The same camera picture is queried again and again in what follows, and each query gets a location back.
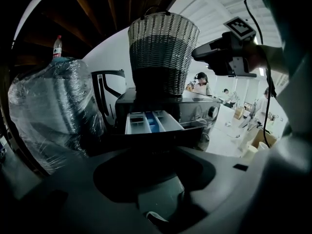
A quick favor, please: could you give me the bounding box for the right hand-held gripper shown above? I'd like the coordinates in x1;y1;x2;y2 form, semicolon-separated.
191;16;258;78

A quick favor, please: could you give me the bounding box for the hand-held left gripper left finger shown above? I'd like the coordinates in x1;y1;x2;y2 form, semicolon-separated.
93;152;156;203

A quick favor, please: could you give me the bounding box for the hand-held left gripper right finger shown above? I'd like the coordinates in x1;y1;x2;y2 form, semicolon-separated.
156;149;216;195

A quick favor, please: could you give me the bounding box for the white and blue detergent drawer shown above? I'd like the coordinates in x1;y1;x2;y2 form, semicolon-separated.
116;110;205;152

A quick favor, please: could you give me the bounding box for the person's right forearm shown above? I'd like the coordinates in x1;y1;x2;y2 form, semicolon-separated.
247;43;289;75

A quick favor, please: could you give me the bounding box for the person's white shoe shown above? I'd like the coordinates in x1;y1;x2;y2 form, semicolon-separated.
146;211;169;223

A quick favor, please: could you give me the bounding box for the white and grey woven basket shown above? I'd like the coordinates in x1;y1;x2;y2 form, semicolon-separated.
127;7;201;102

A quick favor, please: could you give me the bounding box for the dark grey washing machine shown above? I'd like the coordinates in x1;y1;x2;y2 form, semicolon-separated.
114;87;222;154

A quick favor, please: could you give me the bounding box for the open cardboard box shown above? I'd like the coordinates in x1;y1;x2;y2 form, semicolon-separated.
250;128;278;151

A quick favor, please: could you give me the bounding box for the person's green shirt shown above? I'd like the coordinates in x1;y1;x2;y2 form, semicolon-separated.
253;0;312;65

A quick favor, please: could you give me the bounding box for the black framed white panel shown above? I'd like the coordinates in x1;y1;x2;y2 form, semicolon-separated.
91;69;127;127

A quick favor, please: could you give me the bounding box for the plastic-wrapped bulky object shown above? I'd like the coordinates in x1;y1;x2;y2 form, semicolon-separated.
8;56;106;176

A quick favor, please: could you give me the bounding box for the clear red-capped plastic bottle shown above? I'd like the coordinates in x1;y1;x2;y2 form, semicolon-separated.
52;35;63;59

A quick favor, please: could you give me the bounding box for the dark wooden staircase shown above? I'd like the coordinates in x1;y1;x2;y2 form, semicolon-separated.
0;0;191;67

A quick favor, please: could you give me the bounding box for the black cable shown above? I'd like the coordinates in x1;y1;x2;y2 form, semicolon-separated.
239;0;278;149

